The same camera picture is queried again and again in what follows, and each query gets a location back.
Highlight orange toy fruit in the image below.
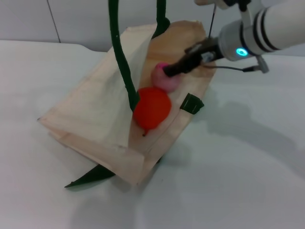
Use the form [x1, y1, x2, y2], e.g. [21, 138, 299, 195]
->
[132, 86, 173, 137]

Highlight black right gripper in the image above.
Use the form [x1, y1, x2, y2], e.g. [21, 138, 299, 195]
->
[163, 37, 225, 78]

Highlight pink toy peach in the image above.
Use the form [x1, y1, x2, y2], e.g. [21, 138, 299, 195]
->
[151, 62, 181, 93]

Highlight cream canvas handbag green handles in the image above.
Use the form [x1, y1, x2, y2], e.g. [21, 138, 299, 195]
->
[37, 0, 216, 189]

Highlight grey right wrist cable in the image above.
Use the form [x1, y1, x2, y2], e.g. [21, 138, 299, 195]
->
[203, 55, 270, 74]

